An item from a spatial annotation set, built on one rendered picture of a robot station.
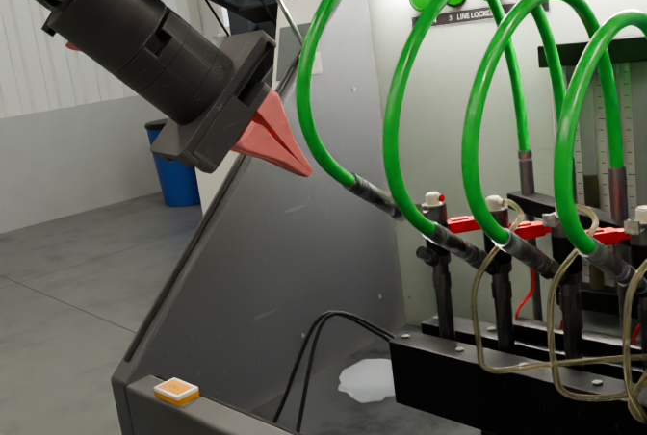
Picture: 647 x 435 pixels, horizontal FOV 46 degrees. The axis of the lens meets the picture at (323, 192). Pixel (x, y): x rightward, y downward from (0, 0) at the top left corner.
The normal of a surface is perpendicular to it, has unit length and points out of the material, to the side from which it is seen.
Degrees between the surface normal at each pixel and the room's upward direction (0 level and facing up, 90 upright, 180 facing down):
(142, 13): 82
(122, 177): 90
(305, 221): 90
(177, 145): 44
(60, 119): 90
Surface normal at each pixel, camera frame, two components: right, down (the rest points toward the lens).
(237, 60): -0.69, -0.55
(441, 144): -0.70, 0.24
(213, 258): 0.70, 0.05
